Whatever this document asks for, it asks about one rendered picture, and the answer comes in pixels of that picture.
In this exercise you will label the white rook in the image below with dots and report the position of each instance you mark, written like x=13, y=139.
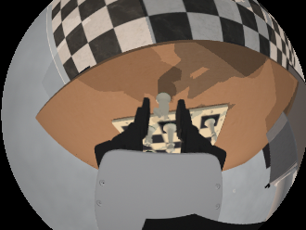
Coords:
x=148, y=140

